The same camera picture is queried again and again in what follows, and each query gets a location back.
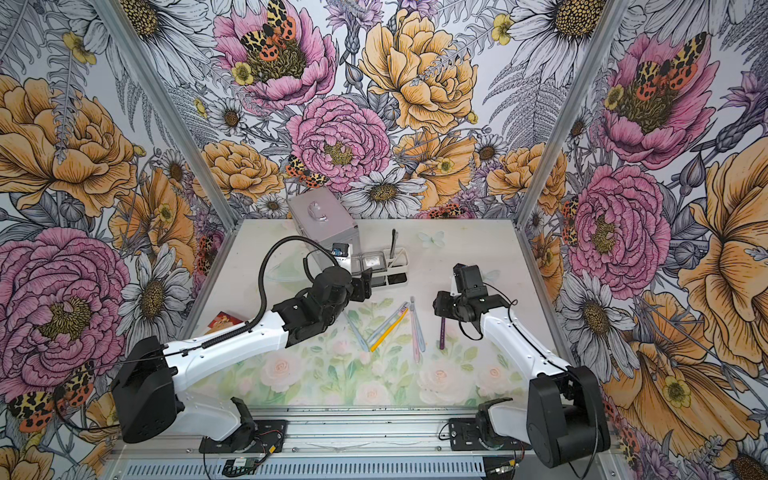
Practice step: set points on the pale blue toothbrush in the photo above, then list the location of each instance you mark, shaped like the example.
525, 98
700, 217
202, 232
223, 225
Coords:
421, 339

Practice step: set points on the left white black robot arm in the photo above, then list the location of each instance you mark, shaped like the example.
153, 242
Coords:
152, 389

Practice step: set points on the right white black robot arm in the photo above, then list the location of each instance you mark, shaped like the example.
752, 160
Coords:
562, 418

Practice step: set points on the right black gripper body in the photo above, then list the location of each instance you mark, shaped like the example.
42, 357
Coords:
448, 306

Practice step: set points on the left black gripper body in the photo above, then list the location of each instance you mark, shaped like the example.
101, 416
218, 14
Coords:
358, 291

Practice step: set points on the light blue toothbrush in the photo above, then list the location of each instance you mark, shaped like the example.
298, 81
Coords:
356, 332

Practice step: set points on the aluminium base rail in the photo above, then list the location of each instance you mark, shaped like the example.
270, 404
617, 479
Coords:
344, 443

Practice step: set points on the cream toothbrush holder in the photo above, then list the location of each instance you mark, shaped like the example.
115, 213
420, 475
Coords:
388, 268

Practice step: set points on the black toothbrush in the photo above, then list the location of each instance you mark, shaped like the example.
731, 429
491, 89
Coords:
394, 237

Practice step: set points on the silver pink metal case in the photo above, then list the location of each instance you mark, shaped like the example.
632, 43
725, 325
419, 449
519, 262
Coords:
320, 216

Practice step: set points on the purple toothbrush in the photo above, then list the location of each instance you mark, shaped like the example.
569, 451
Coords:
442, 334

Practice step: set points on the yellow toothbrush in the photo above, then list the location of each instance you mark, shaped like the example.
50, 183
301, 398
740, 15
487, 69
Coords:
389, 328

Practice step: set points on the red white small box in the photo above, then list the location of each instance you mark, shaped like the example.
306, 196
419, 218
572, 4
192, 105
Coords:
222, 321

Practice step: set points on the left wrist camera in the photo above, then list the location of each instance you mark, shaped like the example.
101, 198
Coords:
342, 252

